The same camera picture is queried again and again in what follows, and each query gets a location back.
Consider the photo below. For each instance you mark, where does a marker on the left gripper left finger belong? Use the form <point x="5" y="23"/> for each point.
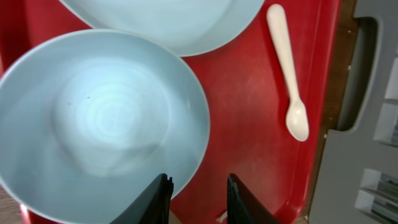
<point x="151" y="206"/>

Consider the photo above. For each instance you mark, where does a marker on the small light blue bowl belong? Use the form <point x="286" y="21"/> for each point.
<point x="90" y="118"/>

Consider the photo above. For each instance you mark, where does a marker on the small white scrap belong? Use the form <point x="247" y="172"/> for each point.
<point x="222" y="217"/>

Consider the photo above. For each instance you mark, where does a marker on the white plastic spoon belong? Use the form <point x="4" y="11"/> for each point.
<point x="296" y="118"/>

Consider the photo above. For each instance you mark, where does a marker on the large light blue plate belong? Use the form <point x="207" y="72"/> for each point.
<point x="187" y="27"/>

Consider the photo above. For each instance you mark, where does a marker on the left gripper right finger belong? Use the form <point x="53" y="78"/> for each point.
<point x="243" y="207"/>

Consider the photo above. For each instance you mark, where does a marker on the grey dishwasher rack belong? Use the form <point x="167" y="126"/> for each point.
<point x="357" y="180"/>

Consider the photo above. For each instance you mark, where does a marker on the red serving tray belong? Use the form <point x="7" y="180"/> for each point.
<point x="247" y="98"/>

